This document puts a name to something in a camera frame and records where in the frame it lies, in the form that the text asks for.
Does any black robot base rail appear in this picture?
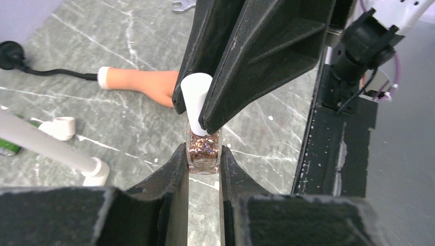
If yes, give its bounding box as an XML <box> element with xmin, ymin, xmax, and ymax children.
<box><xmin>292</xmin><ymin>65</ymin><xmax>378</xmax><ymax>197</ymax></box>

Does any glitter nail polish bottle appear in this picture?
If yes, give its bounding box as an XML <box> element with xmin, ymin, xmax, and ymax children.
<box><xmin>181</xmin><ymin>73</ymin><xmax>222</xmax><ymax>175</ymax></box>

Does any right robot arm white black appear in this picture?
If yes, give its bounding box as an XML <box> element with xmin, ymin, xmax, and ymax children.
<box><xmin>172</xmin><ymin>1</ymin><xmax>432</xmax><ymax>133</ymax></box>

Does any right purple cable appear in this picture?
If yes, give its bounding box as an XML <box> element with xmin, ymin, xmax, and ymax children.
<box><xmin>372</xmin><ymin>51</ymin><xmax>402</xmax><ymax>103</ymax></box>

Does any green valve white fitting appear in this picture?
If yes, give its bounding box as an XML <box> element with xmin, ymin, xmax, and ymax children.
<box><xmin>1</xmin><ymin>112</ymin><xmax>76</xmax><ymax>154</ymax></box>

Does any silver open-end wrench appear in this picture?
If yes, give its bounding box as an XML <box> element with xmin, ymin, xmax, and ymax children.
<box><xmin>172</xmin><ymin>0</ymin><xmax>196</xmax><ymax>14</ymax></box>

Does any white PVC pipe frame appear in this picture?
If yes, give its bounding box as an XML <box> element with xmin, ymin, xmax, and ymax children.
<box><xmin>1</xmin><ymin>110</ymin><xmax>110</xmax><ymax>187</ymax></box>

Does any mannequin practice hand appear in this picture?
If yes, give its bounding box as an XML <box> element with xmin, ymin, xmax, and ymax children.
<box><xmin>97</xmin><ymin>67</ymin><xmax>179</xmax><ymax>108</ymax></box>

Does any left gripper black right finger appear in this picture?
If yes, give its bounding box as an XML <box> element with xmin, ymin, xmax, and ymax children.
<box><xmin>220</xmin><ymin>147</ymin><xmax>390</xmax><ymax>245</ymax></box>

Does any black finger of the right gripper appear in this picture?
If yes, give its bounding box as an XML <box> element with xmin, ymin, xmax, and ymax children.
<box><xmin>199</xmin><ymin>1</ymin><xmax>335</xmax><ymax>133</ymax></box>
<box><xmin>172</xmin><ymin>0</ymin><xmax>245</xmax><ymax>114</ymax></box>

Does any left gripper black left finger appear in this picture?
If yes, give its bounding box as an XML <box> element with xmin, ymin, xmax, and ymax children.
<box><xmin>1</xmin><ymin>144</ymin><xmax>187</xmax><ymax>245</ymax></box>

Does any black flexible hand stand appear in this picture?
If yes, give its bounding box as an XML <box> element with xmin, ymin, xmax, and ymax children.
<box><xmin>0</xmin><ymin>40</ymin><xmax>99</xmax><ymax>82</ymax></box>

